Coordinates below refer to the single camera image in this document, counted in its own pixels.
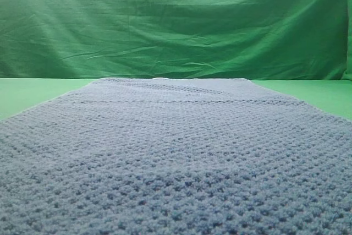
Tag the blue waffle-weave towel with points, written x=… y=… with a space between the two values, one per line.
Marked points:
x=163 y=156

